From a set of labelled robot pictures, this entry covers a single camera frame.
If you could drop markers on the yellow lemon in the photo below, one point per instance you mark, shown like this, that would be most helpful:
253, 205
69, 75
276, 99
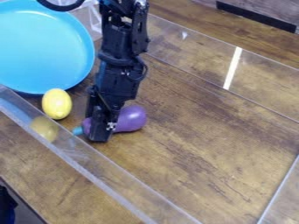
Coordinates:
56, 103

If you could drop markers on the black bar on table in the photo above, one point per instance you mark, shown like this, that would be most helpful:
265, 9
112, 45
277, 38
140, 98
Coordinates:
256, 17

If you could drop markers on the clear acrylic corner bracket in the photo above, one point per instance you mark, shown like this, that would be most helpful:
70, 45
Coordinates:
86, 14

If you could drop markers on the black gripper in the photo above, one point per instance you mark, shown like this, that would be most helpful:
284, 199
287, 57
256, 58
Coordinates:
116, 86

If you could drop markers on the clear acrylic front wall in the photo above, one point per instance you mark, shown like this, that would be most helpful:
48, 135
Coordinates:
38, 133

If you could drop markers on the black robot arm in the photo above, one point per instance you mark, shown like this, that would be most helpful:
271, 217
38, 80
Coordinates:
124, 31

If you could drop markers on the purple toy eggplant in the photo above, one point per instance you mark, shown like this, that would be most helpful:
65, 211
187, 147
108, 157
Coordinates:
130, 120

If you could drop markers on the blue round tray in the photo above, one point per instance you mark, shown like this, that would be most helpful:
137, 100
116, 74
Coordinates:
46, 50

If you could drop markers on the dark blue object at corner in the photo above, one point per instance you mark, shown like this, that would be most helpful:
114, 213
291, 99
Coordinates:
6, 207

